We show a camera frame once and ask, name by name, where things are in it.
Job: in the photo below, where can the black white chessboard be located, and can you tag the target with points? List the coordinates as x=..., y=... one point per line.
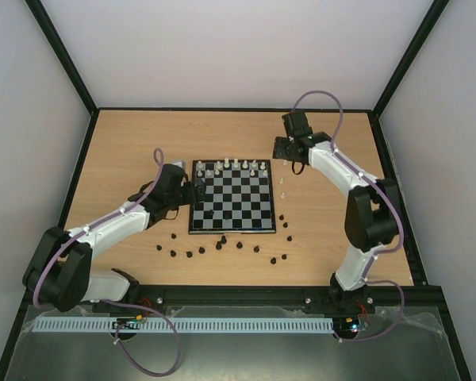
x=248, y=200

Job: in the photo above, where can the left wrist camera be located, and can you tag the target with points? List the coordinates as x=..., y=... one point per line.
x=179, y=163

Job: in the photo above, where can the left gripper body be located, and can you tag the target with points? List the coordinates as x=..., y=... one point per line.
x=191, y=197

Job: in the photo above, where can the grey slotted cable duct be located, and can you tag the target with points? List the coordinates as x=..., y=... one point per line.
x=184, y=325

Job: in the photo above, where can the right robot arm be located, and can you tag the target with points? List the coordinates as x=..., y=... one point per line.
x=372, y=218

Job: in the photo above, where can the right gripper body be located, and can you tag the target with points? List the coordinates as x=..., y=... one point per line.
x=282, y=148

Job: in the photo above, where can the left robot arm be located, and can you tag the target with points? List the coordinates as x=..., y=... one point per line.
x=59, y=273

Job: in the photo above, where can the black aluminium frame rail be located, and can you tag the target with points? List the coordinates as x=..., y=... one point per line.
x=325, y=300

